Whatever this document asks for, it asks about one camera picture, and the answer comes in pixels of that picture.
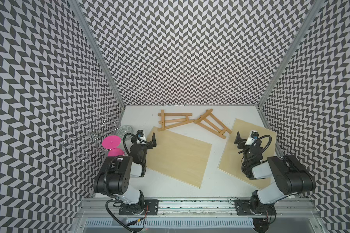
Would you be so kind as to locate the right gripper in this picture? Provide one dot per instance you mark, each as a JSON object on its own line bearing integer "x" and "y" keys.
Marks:
{"x": 241, "y": 141}

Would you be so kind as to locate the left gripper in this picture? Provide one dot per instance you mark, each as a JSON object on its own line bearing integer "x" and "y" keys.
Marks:
{"x": 148, "y": 143}

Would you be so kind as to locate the wooden easel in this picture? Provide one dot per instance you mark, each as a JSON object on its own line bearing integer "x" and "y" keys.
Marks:
{"x": 172, "y": 120}
{"x": 211, "y": 123}

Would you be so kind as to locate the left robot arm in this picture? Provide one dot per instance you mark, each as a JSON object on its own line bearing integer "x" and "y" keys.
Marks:
{"x": 126, "y": 159}

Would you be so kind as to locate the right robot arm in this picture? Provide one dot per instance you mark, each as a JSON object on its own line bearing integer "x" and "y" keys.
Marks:
{"x": 290, "y": 176}

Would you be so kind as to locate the green patterned plate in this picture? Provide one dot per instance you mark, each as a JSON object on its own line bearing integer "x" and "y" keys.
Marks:
{"x": 123, "y": 130}

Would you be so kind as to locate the pink plastic goblet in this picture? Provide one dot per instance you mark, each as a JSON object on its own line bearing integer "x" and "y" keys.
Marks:
{"x": 111, "y": 143}

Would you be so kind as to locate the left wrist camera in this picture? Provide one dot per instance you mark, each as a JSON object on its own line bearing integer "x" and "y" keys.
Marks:
{"x": 140, "y": 135}

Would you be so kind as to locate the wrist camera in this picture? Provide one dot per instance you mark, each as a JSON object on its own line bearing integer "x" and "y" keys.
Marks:
{"x": 254, "y": 135}
{"x": 140, "y": 135}

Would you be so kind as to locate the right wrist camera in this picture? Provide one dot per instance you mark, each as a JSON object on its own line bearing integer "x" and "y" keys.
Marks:
{"x": 254, "y": 135}

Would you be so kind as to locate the metal wire rack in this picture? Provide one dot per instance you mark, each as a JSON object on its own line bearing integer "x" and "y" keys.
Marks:
{"x": 88, "y": 137}

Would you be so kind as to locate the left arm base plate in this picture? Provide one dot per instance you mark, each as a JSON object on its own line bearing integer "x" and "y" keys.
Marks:
{"x": 148, "y": 206}

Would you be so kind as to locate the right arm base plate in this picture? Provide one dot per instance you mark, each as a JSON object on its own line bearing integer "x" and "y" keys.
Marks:
{"x": 249, "y": 208}

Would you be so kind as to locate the aluminium front rail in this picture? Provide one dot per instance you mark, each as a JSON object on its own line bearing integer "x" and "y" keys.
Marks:
{"x": 206, "y": 207}

